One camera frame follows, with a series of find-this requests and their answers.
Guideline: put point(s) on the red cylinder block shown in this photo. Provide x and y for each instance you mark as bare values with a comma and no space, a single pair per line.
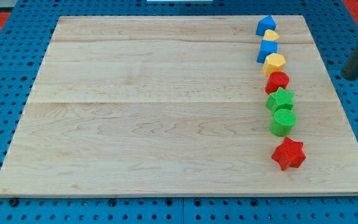
275,81

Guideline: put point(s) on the green cylinder block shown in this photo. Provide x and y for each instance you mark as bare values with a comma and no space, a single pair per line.
283,122

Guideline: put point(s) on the green star block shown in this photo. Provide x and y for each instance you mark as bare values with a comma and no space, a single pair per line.
280,99

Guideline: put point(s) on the small yellow block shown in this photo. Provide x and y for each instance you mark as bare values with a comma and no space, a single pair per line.
271,35

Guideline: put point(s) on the red star block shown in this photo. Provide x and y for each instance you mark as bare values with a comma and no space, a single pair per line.
289,154

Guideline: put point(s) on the blue triangular prism block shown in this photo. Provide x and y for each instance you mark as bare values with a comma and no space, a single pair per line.
264,24

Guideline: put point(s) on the wooden board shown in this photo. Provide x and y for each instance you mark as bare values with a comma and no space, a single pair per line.
174,106

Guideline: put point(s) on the blue cube block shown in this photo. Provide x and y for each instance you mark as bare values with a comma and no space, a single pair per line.
267,47

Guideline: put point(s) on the yellow hexagon block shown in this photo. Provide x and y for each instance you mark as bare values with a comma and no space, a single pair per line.
273,63

